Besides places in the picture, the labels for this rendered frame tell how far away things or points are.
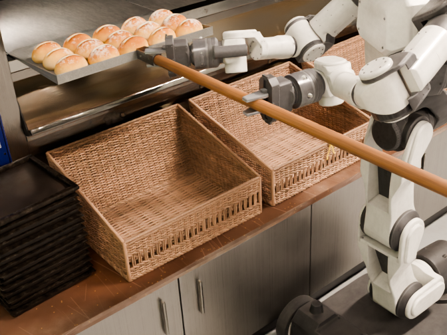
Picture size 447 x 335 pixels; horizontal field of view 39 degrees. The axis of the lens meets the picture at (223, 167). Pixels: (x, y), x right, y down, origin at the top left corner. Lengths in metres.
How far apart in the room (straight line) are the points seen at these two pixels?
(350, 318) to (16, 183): 1.28
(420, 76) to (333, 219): 1.16
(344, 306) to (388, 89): 1.24
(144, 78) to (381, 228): 0.98
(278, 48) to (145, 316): 0.92
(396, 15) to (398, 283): 0.97
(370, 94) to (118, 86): 1.11
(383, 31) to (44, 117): 1.11
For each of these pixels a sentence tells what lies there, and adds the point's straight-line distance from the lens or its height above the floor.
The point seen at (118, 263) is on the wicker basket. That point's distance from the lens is 2.01.
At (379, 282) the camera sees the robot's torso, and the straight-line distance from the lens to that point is 2.32.
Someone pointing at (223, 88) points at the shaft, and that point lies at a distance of 1.62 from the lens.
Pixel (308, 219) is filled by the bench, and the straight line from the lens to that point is 2.38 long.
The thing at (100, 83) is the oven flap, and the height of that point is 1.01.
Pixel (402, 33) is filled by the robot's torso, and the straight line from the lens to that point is 1.70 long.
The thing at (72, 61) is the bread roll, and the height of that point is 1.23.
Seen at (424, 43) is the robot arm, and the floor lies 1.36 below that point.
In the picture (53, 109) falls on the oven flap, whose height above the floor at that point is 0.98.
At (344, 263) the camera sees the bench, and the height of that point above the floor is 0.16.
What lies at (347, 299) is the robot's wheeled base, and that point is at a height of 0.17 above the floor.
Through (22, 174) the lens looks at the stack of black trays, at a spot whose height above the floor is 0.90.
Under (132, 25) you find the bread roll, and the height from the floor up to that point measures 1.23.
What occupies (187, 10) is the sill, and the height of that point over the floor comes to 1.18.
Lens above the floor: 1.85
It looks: 30 degrees down
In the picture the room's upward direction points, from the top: 3 degrees counter-clockwise
